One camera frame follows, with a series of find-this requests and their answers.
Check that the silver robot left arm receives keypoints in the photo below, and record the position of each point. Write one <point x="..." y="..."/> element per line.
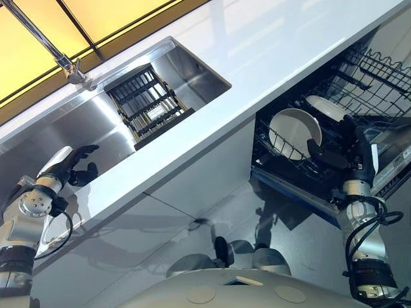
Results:
<point x="22" y="227"/>

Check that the chrome kitchen faucet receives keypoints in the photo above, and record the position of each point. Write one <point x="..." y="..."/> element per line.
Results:
<point x="35" y="30"/>

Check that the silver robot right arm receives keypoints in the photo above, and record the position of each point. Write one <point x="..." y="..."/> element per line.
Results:
<point x="363" y="231"/>

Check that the yellow window with dark frame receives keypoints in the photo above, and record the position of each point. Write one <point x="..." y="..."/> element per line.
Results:
<point x="19" y="64"/>

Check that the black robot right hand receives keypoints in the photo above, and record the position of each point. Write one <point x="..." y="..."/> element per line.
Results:
<point x="354" y="150"/>

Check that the black dishwasher rack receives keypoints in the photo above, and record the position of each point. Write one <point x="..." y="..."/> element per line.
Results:
<point x="324" y="131"/>
<point x="382" y="80"/>

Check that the white cabinet front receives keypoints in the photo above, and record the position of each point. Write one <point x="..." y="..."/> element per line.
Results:
<point x="208" y="167"/>

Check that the grey robot torso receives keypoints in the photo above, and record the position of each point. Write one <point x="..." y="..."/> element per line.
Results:
<point x="244" y="292"/>

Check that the stainless steel sink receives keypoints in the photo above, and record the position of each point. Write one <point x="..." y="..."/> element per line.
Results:
<point x="189" y="73"/>

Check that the black sink dish rack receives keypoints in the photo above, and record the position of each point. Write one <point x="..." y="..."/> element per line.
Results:
<point x="151" y="106"/>

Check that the round white plate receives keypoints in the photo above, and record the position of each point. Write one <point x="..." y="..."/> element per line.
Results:
<point x="290" y="128"/>

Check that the black dishwasher upper rack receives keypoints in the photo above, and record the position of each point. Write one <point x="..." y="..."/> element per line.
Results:
<point x="382" y="80"/>

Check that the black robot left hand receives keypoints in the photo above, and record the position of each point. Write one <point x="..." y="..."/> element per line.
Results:
<point x="57" y="160"/>

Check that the black dishwasher lower rack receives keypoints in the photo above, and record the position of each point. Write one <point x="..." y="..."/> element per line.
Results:
<point x="324" y="131"/>

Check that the silver robot left leg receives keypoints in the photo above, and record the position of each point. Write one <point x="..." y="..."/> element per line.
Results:
<point x="192" y="264"/>

